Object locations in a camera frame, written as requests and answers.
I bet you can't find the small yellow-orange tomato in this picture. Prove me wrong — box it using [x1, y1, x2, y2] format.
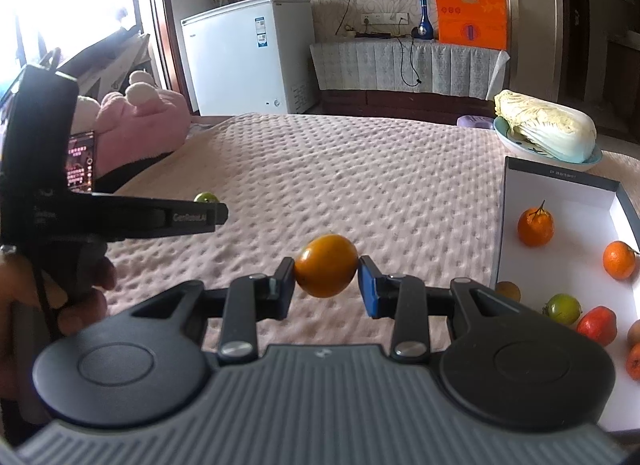
[294, 234, 359, 298]

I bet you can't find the large yellow-orange tomato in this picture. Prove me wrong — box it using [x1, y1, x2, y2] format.
[496, 281, 521, 303]

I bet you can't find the large orange tangerine with stem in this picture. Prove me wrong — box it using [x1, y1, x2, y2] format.
[516, 202, 554, 247]

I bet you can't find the green tomato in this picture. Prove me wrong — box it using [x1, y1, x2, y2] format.
[542, 294, 582, 326]

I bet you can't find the red apple-like fruit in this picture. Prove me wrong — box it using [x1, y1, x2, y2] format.
[576, 306, 617, 347]

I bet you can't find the brown longan fruit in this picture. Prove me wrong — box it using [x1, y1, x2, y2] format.
[626, 320, 640, 349]

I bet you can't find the person's left hand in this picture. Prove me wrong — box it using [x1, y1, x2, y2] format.
[0, 248, 118, 401]

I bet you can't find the smartphone with lit screen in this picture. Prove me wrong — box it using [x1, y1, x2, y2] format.
[65, 131, 96, 193]

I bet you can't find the pink quilted table cover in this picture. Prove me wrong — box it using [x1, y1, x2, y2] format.
[98, 112, 640, 436]

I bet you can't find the small green fruit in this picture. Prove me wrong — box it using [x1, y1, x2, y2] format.
[193, 192, 219, 203]

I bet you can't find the pink plush toy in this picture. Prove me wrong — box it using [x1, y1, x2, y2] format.
[70, 70, 192, 179]

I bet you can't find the purple small object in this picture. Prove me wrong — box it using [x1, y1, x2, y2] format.
[457, 115, 494, 130]

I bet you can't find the light blue plate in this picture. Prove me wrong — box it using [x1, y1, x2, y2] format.
[492, 117, 603, 172]

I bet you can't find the cloth-covered low cabinet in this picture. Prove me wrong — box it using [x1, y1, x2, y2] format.
[310, 38, 510, 125]

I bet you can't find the white chest freezer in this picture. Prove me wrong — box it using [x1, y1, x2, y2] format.
[181, 0, 319, 116]

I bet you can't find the napa cabbage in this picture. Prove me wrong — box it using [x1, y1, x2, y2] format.
[494, 90, 597, 162]

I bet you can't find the blue glass bottle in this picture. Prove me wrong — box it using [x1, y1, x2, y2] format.
[416, 0, 434, 40]

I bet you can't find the orange paper bag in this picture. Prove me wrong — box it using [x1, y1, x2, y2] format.
[435, 0, 508, 50]

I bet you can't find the black hanging cable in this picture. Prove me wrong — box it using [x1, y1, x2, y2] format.
[398, 38, 422, 87]

